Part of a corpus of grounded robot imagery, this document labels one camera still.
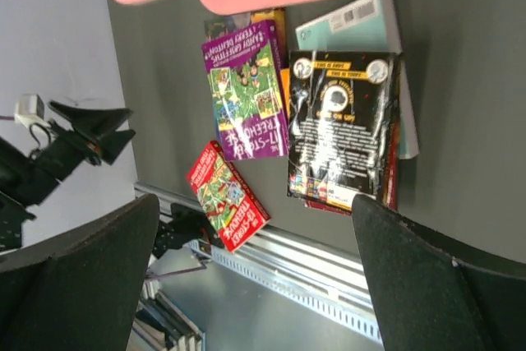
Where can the teal back cover book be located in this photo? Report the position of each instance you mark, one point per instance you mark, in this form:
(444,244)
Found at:
(365,26)

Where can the aluminium mounting rail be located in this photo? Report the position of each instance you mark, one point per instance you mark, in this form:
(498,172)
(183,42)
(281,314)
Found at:
(279,291)

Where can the black back cover book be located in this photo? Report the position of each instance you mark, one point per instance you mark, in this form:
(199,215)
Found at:
(342,107)

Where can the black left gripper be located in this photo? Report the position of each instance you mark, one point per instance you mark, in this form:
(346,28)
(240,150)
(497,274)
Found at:
(60,151)

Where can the orange cover book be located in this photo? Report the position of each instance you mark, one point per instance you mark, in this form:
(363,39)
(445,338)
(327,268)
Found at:
(285,79)

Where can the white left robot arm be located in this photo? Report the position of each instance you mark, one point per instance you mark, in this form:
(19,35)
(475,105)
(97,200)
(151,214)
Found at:
(96,137)

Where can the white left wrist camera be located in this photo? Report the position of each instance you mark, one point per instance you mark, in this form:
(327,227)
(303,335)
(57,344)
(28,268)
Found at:
(29,110)

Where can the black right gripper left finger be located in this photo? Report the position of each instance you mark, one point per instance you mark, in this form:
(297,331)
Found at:
(79,290)

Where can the purple 117-storey treehouse book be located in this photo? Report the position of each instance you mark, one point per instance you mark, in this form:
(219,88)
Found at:
(243,70)

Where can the blue fantasy cover book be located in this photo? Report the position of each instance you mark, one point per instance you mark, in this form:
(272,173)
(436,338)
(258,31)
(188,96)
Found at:
(219,26)

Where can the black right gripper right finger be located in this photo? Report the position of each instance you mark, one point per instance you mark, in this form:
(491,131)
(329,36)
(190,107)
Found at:
(432,292)

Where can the red 13-storey treehouse book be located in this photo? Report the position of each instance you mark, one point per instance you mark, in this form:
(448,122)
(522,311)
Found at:
(230,205)

